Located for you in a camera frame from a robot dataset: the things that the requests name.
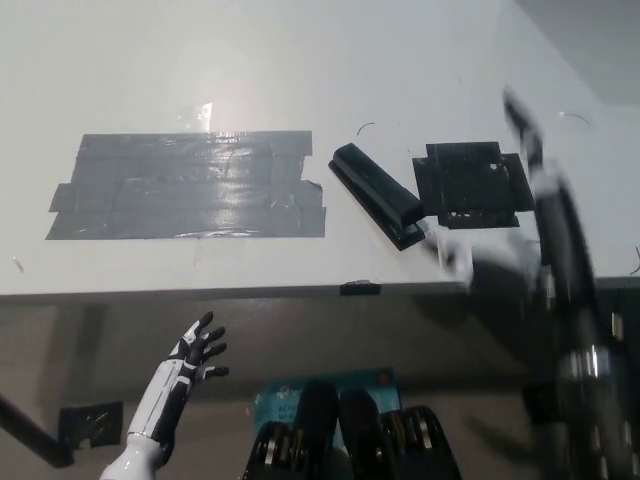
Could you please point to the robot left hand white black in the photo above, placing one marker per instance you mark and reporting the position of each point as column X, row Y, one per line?
column 175, row 380

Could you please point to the robot right hand white black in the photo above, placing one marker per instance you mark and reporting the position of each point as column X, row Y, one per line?
column 565, row 260

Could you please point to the black stapler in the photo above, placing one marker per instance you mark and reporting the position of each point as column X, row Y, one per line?
column 380, row 195

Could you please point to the robot torso black teal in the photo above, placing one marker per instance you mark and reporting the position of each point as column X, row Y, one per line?
column 350, row 435

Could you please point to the black metal table leg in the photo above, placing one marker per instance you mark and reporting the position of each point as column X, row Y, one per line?
column 35, row 437

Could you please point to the clear tape piece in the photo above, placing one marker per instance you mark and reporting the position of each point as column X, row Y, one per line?
column 197, row 117

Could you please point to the black floor bracket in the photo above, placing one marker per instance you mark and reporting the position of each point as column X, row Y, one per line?
column 90, row 422

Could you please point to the grey duct tape patch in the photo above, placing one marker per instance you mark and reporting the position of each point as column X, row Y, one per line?
column 190, row 190

